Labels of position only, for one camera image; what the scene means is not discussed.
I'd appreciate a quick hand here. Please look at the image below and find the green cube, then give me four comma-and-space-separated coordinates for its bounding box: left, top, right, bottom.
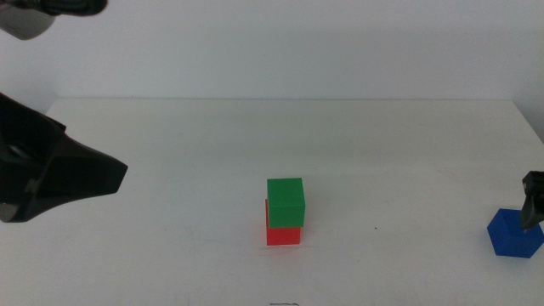
266, 177, 306, 229

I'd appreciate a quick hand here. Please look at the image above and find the blue cube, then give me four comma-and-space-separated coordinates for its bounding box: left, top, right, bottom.
486, 207, 544, 259

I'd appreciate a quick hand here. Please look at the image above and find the red cube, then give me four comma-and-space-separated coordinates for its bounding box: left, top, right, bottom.
264, 198, 302, 247

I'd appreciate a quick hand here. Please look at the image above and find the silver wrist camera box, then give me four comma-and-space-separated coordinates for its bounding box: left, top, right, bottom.
0, 7, 57, 42

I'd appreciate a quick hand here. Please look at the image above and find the black braided camera cable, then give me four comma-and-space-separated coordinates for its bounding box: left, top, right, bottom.
8, 0, 109, 17

